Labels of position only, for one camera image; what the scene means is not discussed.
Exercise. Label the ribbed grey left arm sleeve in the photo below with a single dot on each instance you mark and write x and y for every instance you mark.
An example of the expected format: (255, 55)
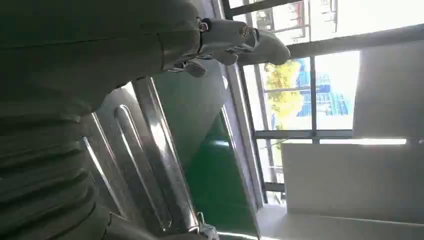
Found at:
(43, 172)

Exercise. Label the green mat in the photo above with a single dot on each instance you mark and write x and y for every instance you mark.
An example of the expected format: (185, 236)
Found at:
(218, 179)

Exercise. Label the yellow-leaved tree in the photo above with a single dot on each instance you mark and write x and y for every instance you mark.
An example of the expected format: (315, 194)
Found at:
(285, 96)

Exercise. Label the steel bench edge rail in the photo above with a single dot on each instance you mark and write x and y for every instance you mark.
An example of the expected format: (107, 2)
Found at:
(243, 139)

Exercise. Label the dark window frame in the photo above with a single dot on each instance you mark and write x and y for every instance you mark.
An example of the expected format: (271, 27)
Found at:
(313, 99)

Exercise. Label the blue building outside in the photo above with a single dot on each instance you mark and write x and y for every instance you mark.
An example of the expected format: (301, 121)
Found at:
(326, 96)

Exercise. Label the ribbed steel tray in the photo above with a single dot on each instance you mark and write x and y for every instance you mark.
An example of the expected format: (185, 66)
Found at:
(145, 149)

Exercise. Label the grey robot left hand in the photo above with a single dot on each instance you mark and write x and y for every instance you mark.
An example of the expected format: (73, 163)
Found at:
(99, 49)

